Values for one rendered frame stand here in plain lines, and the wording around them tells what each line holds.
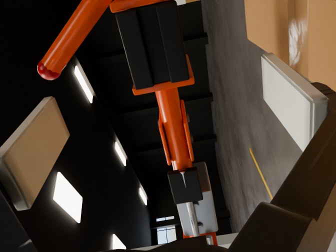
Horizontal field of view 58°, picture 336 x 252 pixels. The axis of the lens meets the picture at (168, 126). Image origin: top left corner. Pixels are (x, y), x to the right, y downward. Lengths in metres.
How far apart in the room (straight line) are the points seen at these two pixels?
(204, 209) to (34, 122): 0.26
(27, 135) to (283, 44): 0.28
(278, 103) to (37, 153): 0.13
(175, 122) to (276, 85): 0.16
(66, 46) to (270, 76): 0.21
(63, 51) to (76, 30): 0.03
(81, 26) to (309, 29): 0.20
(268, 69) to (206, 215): 0.25
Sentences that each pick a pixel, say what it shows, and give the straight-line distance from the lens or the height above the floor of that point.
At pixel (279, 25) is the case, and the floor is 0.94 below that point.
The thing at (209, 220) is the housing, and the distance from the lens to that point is 0.40.
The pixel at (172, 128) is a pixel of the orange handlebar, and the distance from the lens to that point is 0.32.
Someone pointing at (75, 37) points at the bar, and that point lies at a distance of 0.32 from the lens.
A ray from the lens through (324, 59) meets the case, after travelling 0.27.
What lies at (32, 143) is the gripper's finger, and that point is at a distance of 0.17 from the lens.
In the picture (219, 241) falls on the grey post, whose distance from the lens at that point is 3.28.
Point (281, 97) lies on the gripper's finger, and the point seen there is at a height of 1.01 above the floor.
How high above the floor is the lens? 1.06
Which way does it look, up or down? 4 degrees up
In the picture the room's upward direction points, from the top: 100 degrees counter-clockwise
